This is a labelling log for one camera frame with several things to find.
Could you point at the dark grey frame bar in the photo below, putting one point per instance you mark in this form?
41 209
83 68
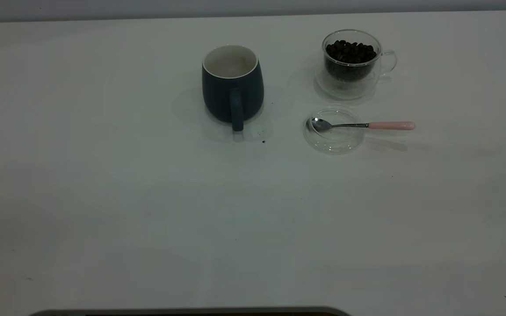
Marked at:
191 312

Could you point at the dark roasted coffee beans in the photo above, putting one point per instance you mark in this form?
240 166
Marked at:
350 57

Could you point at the clear double-wall glass cup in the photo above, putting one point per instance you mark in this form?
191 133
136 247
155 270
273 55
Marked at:
348 87

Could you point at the dark blue-grey ceramic mug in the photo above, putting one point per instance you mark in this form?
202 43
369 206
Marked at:
222 96

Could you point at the clear round glass saucer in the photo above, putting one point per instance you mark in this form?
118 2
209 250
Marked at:
334 142

